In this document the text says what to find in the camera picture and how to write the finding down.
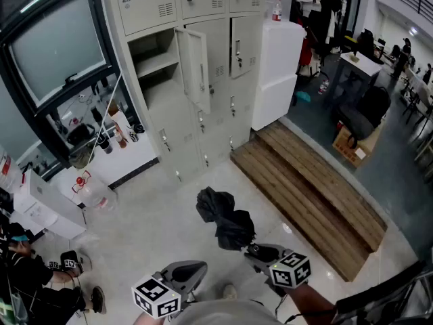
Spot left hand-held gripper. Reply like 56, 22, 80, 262
131, 260, 208, 320

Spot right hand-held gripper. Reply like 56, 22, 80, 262
244, 243, 313, 298

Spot black umbrella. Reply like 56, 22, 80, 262
196, 186, 256, 252

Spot grey metal locker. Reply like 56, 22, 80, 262
100, 0, 269, 186

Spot person's left forearm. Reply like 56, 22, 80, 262
133, 312, 160, 325

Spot person's right forearm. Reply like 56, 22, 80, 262
286, 282, 340, 325

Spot person's grey shirt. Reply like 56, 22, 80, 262
168, 299, 286, 325

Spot wooden plank steps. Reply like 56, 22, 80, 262
229, 120, 388, 283

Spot clear water jug red cap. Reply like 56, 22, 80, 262
71, 170, 118, 212

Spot brown cardboard box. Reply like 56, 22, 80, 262
332, 125, 377, 169

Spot white box appliance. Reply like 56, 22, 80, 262
12, 169, 88, 240

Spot olive green bag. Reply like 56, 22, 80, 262
68, 145, 98, 171

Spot black duffel bag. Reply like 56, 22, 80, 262
332, 104, 375, 149

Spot brown liquid bottle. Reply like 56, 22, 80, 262
112, 128, 129, 150

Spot white paper carton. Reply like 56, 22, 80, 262
107, 108, 132, 132

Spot black backpack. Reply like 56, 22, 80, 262
357, 85, 392, 129

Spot white cabinet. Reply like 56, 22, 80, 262
251, 19, 307, 132

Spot office chairs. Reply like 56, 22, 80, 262
401, 74, 433, 183

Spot white table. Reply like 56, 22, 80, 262
323, 51, 384, 112

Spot clothes rack with garments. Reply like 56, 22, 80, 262
292, 0, 346, 78

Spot black framed window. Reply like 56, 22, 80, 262
0, 0, 143, 182

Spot white blind cord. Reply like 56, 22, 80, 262
83, 72, 123, 173

